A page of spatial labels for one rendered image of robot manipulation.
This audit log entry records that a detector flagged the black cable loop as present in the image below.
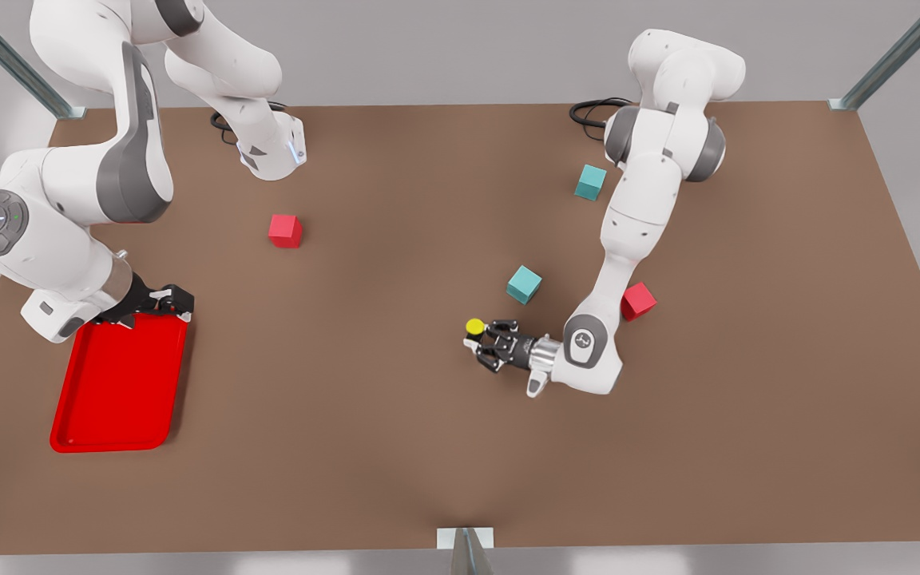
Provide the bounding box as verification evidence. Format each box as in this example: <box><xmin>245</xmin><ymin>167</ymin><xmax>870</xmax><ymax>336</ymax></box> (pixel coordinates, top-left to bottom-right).
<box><xmin>569</xmin><ymin>97</ymin><xmax>638</xmax><ymax>145</ymax></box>
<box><xmin>210</xmin><ymin>101</ymin><xmax>288</xmax><ymax>146</ymax></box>

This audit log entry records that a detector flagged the red plastic tray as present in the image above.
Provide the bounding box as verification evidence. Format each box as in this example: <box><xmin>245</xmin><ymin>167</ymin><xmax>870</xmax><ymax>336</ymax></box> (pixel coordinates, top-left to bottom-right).
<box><xmin>50</xmin><ymin>311</ymin><xmax>192</xmax><ymax>454</ymax></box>

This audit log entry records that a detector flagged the teal cube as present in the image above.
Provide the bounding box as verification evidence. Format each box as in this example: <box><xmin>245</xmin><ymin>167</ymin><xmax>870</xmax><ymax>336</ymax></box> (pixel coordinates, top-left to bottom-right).
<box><xmin>573</xmin><ymin>164</ymin><xmax>609</xmax><ymax>202</ymax></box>
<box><xmin>506</xmin><ymin>264</ymin><xmax>544</xmax><ymax>306</ymax></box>

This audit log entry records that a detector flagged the red cube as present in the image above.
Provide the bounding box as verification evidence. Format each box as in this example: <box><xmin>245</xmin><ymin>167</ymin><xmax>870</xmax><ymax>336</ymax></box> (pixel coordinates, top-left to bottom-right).
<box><xmin>621</xmin><ymin>281</ymin><xmax>659</xmax><ymax>323</ymax></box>
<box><xmin>268</xmin><ymin>212</ymin><xmax>304</xmax><ymax>250</ymax></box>

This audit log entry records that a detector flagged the silver frame post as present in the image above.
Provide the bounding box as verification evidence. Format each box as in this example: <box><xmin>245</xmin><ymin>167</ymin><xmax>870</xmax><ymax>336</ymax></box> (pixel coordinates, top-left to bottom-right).
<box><xmin>0</xmin><ymin>0</ymin><xmax>87</xmax><ymax>121</ymax></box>
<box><xmin>827</xmin><ymin>0</ymin><xmax>920</xmax><ymax>112</ymax></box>
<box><xmin>437</xmin><ymin>526</ymin><xmax>496</xmax><ymax>575</ymax></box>

